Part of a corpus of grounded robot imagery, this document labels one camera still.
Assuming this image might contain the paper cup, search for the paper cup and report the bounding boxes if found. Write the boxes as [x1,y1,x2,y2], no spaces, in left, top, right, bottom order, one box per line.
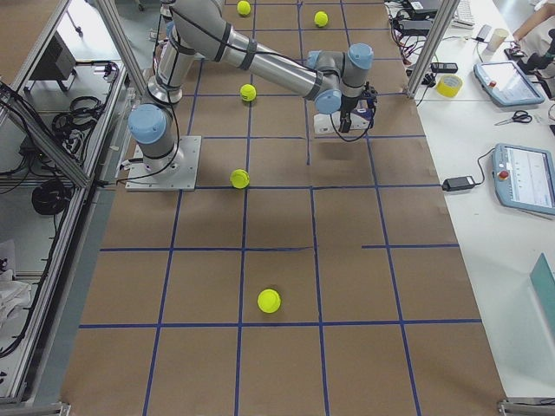
[486,28,509,52]

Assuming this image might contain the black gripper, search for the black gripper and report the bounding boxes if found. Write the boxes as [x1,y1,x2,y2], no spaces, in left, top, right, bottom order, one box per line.
[339,96,359,133]

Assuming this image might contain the white crumpled cloth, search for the white crumpled cloth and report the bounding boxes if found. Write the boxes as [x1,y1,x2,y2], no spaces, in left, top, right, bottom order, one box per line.
[0,240,31,335]

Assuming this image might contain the far teach pendant tablet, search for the far teach pendant tablet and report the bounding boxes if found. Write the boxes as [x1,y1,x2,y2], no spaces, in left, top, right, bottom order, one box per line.
[473,61,545,107]

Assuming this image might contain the coiled black cables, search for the coiled black cables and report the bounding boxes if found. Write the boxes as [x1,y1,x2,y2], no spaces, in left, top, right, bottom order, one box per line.
[31,179,72,217]

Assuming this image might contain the yellow tennis ball near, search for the yellow tennis ball near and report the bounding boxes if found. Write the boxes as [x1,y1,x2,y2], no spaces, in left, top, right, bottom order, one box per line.
[257,289,282,314]

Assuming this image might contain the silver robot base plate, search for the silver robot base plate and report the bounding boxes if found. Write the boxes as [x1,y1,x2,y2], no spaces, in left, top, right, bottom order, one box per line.
[125,135,202,192]

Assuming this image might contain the near teach pendant tablet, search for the near teach pendant tablet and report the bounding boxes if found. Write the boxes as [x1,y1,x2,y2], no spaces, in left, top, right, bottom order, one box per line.
[492,143,554,216]

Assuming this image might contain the yellow tennis ball far left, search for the yellow tennis ball far left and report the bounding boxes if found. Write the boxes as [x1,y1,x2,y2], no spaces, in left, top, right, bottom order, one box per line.
[237,0,251,16]

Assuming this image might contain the black power adapter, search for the black power adapter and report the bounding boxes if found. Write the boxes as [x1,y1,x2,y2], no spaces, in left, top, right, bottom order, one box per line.
[441,176,477,192]

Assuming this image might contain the black phone device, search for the black phone device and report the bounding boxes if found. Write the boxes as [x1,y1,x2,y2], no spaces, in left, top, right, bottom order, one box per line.
[430,62,458,74]

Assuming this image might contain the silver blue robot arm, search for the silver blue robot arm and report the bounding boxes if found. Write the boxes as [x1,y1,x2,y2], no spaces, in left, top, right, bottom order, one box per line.
[127,1,375,177]

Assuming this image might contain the teach pendant tablet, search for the teach pendant tablet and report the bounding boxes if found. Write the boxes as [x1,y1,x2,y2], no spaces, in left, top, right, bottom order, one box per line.
[473,61,545,107]
[492,143,554,216]

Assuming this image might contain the yellow tennis ball far right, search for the yellow tennis ball far right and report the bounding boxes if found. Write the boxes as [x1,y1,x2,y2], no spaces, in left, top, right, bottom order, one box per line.
[314,10,329,28]

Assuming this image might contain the yellow tape roll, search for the yellow tape roll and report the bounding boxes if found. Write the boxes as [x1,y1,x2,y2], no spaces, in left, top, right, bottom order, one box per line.
[436,75,463,98]

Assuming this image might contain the yellow tennis ball by base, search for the yellow tennis ball by base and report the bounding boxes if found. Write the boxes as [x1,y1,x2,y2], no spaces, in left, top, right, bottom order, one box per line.
[230,169,250,189]

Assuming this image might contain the yellow tennis ball middle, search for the yellow tennis ball middle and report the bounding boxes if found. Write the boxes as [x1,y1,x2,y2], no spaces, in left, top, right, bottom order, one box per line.
[239,83,257,102]

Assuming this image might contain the black handled scissors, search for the black handled scissors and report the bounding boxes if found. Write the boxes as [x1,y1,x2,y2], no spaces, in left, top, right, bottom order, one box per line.
[495,110,532,126]

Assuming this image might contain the white blue tennis ball can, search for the white blue tennis ball can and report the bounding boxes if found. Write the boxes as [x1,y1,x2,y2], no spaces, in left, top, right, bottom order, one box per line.
[313,107,373,134]

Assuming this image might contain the aluminium frame post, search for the aluminium frame post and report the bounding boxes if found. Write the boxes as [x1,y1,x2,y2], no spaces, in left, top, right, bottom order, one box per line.
[405,0,460,98]

